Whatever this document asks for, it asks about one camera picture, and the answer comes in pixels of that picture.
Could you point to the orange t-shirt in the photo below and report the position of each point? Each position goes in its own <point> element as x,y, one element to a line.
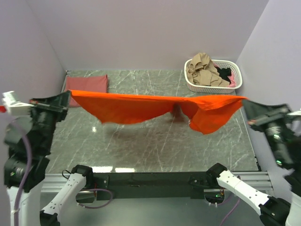
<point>206,113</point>

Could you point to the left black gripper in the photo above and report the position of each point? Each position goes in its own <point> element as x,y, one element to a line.
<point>49,106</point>

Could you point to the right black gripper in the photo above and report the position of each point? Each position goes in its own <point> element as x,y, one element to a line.
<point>266,118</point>

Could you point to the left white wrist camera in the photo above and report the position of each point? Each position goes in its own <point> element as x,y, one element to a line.
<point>13,106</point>

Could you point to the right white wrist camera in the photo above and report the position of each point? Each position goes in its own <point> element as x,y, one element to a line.
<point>294,121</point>

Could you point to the beige crumpled t-shirt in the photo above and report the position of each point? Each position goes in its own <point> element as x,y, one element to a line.
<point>202,72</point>

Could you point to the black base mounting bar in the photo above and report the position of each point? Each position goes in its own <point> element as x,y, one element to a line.
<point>131,185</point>

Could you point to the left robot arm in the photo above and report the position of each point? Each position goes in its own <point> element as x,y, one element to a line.
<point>29,138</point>

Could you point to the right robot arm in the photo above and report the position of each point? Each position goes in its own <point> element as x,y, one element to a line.
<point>286,149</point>

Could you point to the folded pink t-shirt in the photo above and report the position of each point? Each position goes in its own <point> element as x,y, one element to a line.
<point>93,84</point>

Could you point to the pink garment in basket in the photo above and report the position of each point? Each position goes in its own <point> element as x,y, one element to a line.
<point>232,82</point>

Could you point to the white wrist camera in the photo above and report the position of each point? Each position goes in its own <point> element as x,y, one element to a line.
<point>13,106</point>
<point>294,121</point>

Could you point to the black garment in basket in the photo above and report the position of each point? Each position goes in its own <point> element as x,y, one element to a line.
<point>224,73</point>

